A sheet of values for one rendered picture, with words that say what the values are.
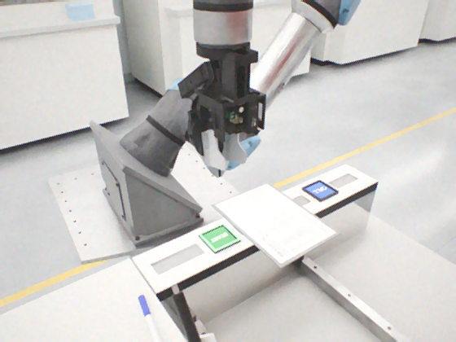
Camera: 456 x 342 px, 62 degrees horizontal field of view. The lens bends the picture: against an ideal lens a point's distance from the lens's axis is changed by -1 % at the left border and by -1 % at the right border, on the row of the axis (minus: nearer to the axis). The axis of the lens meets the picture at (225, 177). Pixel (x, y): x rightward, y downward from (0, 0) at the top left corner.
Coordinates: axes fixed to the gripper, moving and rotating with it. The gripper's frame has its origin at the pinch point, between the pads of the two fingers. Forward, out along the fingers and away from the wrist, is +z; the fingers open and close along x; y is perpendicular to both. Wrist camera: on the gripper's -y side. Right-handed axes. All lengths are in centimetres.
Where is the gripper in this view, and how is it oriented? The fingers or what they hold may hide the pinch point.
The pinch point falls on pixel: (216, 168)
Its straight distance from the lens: 61.3
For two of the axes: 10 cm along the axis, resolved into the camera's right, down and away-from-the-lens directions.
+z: 0.0, 8.4, 5.4
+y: 5.7, 4.4, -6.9
